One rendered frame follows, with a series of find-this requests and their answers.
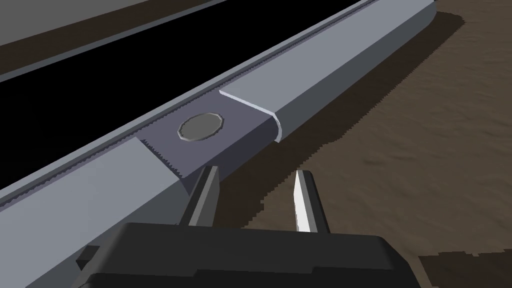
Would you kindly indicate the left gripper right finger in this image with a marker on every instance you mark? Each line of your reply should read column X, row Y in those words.
column 307, row 208

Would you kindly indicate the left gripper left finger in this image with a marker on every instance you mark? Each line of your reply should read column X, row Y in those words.
column 204, row 200

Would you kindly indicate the black appliance door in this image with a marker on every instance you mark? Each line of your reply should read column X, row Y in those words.
column 120, row 72

